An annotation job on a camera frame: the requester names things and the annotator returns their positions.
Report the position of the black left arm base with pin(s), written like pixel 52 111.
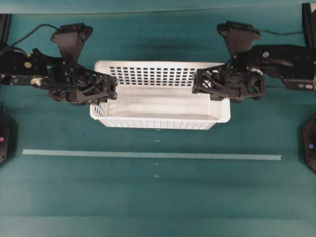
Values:
pixel 8 138

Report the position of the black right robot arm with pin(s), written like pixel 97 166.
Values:
pixel 294 65

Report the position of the black frame post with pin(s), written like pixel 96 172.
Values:
pixel 309 24
pixel 5 20

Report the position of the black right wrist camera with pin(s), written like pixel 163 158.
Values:
pixel 238 39

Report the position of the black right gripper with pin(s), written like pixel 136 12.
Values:
pixel 228 85

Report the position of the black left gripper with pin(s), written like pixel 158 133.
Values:
pixel 71 82

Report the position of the white plastic lattice basket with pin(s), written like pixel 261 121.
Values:
pixel 158 95

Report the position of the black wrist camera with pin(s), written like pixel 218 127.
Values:
pixel 238 39
pixel 70 40

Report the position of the black right frame post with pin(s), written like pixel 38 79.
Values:
pixel 309 24

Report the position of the black left frame post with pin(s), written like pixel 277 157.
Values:
pixel 5 20

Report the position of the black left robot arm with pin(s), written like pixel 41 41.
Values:
pixel 19 69

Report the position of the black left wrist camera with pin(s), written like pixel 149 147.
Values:
pixel 70 40

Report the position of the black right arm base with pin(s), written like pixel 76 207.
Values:
pixel 307 143

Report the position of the light green tape strip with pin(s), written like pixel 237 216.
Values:
pixel 64 153

